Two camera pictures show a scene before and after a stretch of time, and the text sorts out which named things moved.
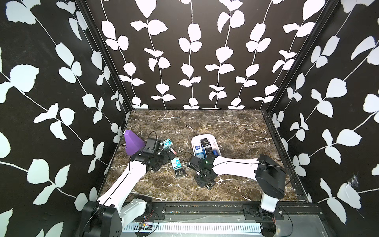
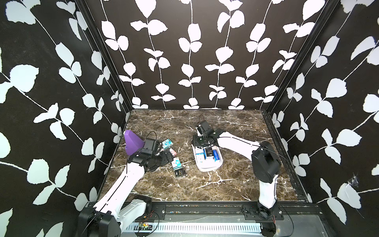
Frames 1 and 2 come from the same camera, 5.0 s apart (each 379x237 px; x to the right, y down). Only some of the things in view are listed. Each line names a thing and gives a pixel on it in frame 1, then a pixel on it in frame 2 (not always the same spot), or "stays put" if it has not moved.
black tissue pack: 209,151 stays put
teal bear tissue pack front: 176,163 stays put
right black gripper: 199,182 -> 195,140
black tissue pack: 180,173 stays put
